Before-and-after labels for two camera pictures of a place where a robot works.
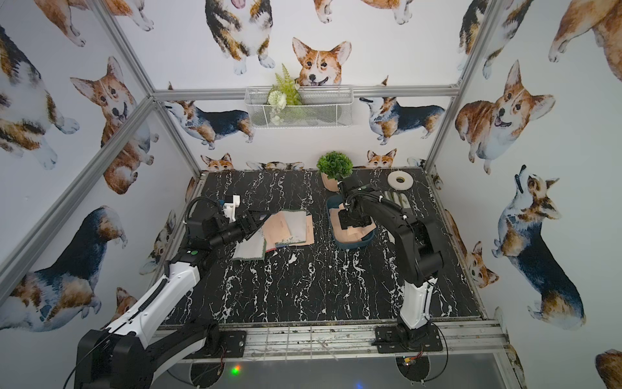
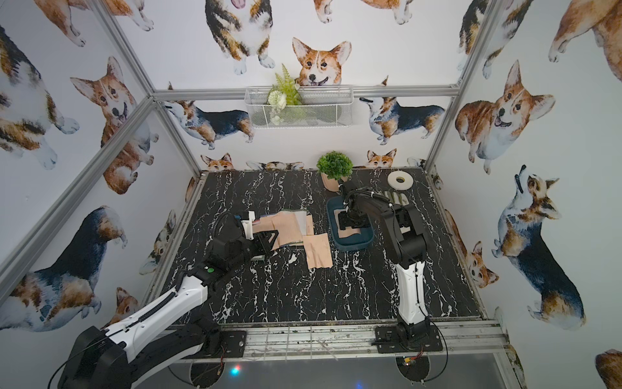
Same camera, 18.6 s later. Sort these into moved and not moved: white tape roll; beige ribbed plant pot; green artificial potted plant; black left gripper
Moved: black left gripper
Not moved: green artificial potted plant; white tape roll; beige ribbed plant pot
